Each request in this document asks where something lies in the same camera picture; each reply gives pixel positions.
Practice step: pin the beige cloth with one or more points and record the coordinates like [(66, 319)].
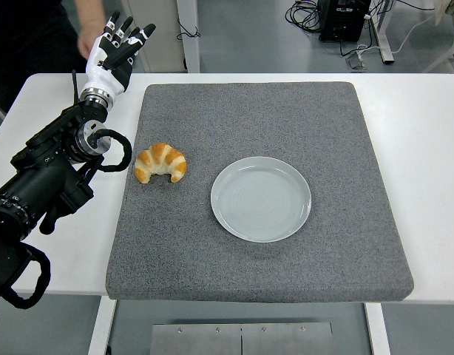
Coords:
[(443, 9)]

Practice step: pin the grey felt mat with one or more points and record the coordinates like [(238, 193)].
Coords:
[(249, 122)]

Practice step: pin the grey metal plate with screws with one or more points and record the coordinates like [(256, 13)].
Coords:
[(212, 340)]

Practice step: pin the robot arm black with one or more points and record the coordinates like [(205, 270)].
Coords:
[(38, 177)]

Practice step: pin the white desk upright post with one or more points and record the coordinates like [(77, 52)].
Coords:
[(190, 55)]

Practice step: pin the grey round plate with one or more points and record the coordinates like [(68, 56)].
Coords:
[(260, 199)]

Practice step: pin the white desk leg with foot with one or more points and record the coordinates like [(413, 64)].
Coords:
[(384, 44)]

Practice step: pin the white cabinet panel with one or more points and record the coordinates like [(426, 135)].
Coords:
[(164, 29)]

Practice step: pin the black computer case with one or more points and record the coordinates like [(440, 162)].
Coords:
[(341, 22)]

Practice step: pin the person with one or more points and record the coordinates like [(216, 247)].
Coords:
[(27, 37)]

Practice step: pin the white table leg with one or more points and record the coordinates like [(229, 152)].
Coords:
[(378, 329), (101, 325)]

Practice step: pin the small grey pedal box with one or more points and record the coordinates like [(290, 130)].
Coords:
[(356, 62)]

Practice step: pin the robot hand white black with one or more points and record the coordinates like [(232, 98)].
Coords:
[(101, 75)]

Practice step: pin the croissant bread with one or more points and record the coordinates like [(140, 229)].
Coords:
[(160, 155)]

